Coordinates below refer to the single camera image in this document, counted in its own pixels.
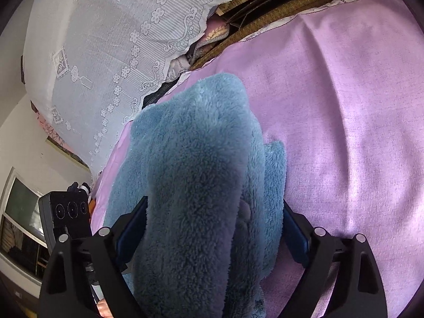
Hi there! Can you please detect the blue fleece jacket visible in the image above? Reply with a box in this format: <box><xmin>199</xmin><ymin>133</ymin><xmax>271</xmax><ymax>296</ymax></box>
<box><xmin>104</xmin><ymin>73</ymin><xmax>287</xmax><ymax>317</ymax></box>

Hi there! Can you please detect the person's left hand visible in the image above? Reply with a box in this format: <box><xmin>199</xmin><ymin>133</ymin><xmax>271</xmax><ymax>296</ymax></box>
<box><xmin>96</xmin><ymin>299</ymin><xmax>113</xmax><ymax>318</ymax></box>

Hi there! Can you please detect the orange folded garment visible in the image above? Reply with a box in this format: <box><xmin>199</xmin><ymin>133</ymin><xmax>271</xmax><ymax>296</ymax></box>
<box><xmin>89</xmin><ymin>199</ymin><xmax>96</xmax><ymax>214</ymax></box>

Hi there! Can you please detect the pink floral cloth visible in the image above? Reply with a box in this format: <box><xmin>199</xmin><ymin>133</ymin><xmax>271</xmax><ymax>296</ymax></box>
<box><xmin>30</xmin><ymin>102</ymin><xmax>88</xmax><ymax>168</ymax></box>

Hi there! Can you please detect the white lace cover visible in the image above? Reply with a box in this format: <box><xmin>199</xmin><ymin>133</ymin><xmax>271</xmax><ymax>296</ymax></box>
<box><xmin>24</xmin><ymin>0</ymin><xmax>231</xmax><ymax>174</ymax></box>

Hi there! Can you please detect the pink bed sheet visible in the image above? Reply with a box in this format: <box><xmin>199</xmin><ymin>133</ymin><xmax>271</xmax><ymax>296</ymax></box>
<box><xmin>90</xmin><ymin>0</ymin><xmax>424</xmax><ymax>318</ymax></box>

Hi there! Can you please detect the pink floral folded bedding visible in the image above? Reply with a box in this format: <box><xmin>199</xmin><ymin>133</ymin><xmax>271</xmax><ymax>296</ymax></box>
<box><xmin>186</xmin><ymin>14</ymin><xmax>230</xmax><ymax>65</ymax></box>

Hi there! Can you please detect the window with white frame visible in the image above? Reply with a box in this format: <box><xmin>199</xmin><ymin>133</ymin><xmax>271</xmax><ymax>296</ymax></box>
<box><xmin>1</xmin><ymin>168</ymin><xmax>49</xmax><ymax>298</ymax></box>

